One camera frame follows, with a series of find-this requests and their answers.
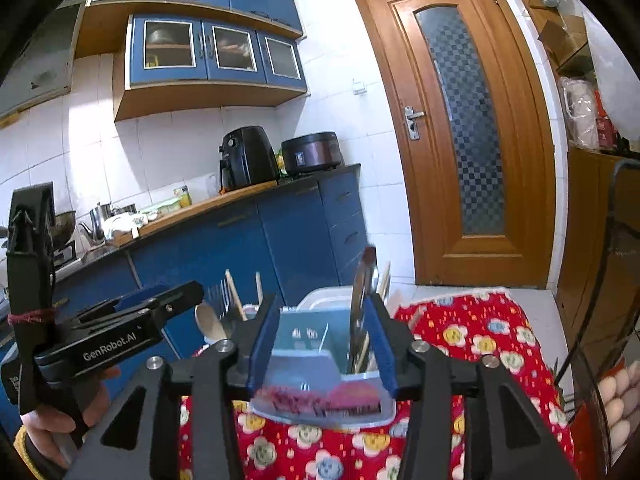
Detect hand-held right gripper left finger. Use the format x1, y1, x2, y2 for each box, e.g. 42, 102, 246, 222
62, 294, 282, 480

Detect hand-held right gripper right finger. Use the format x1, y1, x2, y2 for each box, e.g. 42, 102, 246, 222
361, 294, 583, 480

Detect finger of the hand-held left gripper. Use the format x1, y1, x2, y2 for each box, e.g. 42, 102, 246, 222
77, 286, 173, 322
75, 281, 206, 333

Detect silver metal fork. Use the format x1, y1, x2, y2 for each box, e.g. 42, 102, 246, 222
211, 282, 232, 323

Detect blue plastic utensil holder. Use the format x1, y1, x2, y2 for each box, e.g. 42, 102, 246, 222
250, 287, 398, 431

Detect silver metal utensil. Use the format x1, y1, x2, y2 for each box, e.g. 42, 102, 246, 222
350, 246, 378, 361

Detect person's left forearm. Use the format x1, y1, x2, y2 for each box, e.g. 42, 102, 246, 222
0, 425, 66, 480

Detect person's left hand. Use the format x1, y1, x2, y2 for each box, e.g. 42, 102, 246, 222
20, 367, 121, 466

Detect metal wok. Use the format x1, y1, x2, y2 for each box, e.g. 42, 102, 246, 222
52, 210, 77, 251

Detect pale chopstick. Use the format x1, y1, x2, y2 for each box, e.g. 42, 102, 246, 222
377, 260, 393, 301

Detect metal kettle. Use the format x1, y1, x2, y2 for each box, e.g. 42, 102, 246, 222
77, 202, 113, 243

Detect red smiley print tablecloth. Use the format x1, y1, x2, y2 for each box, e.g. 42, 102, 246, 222
177, 287, 581, 480

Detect blue base cabinet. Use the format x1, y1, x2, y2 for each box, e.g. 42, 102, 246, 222
0, 164, 368, 436

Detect wooden door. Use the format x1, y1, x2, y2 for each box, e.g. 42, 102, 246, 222
351, 0, 558, 290

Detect black air fryer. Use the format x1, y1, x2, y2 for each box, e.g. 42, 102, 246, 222
218, 126, 281, 192

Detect dark rice cooker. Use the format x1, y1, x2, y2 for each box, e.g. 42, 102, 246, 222
281, 131, 343, 177

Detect grey range hood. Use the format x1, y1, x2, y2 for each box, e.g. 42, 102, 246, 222
0, 0, 87, 121

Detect tray of eggs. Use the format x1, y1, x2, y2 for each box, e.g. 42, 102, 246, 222
597, 362, 640, 461

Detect wooden shelf unit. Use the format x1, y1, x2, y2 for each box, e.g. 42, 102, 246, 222
520, 0, 640, 361

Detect blue glass-door cabinet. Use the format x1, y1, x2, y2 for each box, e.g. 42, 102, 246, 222
112, 14, 308, 122

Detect bagged white jug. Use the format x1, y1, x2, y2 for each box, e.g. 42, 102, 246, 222
559, 76, 601, 148

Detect red packets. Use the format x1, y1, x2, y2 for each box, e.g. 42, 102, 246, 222
595, 90, 622, 153

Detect white plastic bag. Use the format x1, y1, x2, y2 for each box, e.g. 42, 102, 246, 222
582, 5, 640, 131

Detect metal door handle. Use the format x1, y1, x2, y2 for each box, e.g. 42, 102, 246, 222
403, 106, 426, 141

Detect black wire rack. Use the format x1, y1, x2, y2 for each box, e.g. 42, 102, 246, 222
555, 160, 640, 480

